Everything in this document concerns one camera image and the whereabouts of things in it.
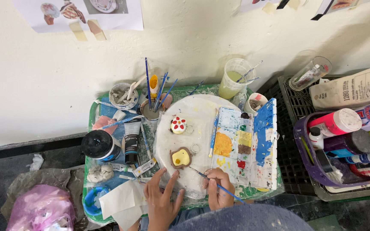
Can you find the person's right hand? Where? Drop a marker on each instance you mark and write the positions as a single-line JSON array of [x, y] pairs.
[[221, 194]]

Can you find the person's left hand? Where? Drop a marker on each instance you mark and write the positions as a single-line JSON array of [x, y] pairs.
[[161, 202]]

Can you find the person's right fingers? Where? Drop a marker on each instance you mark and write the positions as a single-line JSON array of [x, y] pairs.
[[217, 177]]

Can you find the thin blue paintbrush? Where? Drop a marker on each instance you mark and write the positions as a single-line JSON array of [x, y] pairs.
[[198, 172]]

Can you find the brown yellow clay charm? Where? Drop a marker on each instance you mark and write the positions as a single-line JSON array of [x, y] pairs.
[[180, 157]]

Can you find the white round work board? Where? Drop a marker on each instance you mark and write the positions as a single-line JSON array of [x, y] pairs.
[[201, 138]]

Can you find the paint-stained palette box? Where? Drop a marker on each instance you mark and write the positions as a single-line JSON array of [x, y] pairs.
[[246, 144]]

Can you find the person's blue grey trousers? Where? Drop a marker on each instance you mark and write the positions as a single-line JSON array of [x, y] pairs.
[[242, 219]]

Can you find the person's striped shirt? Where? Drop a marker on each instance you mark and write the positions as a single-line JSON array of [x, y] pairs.
[[185, 216]]

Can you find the white red flower clay charm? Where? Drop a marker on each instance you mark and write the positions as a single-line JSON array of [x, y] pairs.
[[178, 125]]

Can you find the small white paint tube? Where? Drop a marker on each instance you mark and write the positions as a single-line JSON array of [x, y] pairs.
[[120, 167], [145, 166]]

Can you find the small clear bottle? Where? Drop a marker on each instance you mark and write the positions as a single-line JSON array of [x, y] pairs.
[[240, 101]]

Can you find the small white cup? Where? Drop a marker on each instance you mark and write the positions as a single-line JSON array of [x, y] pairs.
[[255, 103]]

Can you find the black plastic crate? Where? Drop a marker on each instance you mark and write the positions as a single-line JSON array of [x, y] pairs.
[[286, 128]]

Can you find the purple plastic basket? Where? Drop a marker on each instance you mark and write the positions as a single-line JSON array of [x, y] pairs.
[[303, 150]]

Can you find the metal brush can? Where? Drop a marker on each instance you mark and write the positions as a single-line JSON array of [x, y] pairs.
[[151, 113]]

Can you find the black white paint tube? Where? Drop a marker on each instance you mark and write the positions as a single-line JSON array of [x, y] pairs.
[[131, 141]]

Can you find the plastic cup of yellowish water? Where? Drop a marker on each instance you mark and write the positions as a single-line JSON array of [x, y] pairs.
[[231, 83]]

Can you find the white paper tissue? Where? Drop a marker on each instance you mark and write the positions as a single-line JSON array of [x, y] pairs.
[[122, 200]]

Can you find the short brush in water cup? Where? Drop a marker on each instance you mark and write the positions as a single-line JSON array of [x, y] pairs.
[[251, 79]]

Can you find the small white bottle black cap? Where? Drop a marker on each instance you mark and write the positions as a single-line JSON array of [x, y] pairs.
[[316, 139]]

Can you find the blue paint-smeared brush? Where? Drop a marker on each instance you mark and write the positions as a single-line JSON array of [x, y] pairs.
[[120, 122]]

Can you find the yellow paint tube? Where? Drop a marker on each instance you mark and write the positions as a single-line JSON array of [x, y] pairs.
[[153, 86]]

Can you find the long brush in water cup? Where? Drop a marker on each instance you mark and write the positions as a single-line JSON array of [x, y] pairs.
[[251, 70]]

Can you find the white clay lump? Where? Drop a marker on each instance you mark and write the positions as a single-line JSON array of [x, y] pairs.
[[101, 173]]

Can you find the tall blue paintbrush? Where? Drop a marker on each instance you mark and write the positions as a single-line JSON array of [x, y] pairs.
[[147, 81]]

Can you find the black paint jar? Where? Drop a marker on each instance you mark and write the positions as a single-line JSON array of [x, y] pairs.
[[100, 145]]

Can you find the wooden stick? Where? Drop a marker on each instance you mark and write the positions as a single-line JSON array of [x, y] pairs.
[[133, 88]]

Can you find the white bowl with paste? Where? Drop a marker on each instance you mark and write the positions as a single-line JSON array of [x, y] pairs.
[[122, 96]]

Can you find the pink paint bottle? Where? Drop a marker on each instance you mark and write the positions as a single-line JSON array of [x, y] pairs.
[[332, 122]]

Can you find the blue white round dish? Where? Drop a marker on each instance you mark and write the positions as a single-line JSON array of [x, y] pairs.
[[90, 200]]

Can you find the green plastic tray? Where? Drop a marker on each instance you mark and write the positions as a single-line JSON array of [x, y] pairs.
[[92, 128]]

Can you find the purple paint bottle black cap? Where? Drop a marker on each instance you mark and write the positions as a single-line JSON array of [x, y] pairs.
[[348, 143]]

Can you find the clear plastic tumbler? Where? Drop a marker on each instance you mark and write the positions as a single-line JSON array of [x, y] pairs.
[[310, 74]]

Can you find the blue white paint bottle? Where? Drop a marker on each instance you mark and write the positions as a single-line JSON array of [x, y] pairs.
[[369, 157]]

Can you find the white printed paper bag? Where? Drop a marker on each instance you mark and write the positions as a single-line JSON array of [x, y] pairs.
[[348, 89]]

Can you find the pink plastic bag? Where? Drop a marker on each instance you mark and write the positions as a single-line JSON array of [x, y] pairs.
[[40, 208]]

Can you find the grey plastic bag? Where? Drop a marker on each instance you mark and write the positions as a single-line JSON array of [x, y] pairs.
[[37, 179]]

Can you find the crumpled white tissue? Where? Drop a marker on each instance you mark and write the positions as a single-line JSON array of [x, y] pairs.
[[36, 162]]

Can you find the reference picture sheet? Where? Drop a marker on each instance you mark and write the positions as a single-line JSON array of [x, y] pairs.
[[114, 21]]

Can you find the beige tape strip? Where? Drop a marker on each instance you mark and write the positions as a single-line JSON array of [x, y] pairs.
[[97, 30], [78, 31]]

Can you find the taped paper sheet black edge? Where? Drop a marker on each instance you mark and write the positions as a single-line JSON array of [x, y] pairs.
[[339, 6]]

